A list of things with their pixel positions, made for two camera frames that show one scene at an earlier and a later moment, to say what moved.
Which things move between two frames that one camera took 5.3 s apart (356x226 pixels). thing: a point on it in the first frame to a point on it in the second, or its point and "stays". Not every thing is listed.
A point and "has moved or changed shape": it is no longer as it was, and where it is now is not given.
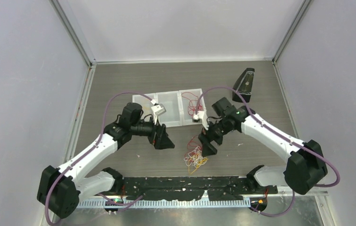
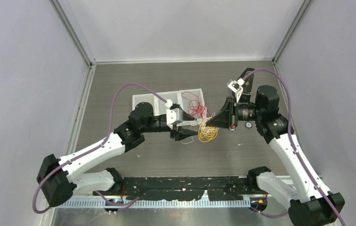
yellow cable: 200,161 has moved or changed shape
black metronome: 244,85 stays
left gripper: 161,140 to 181,133
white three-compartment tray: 181,106 stays
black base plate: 218,189 stays
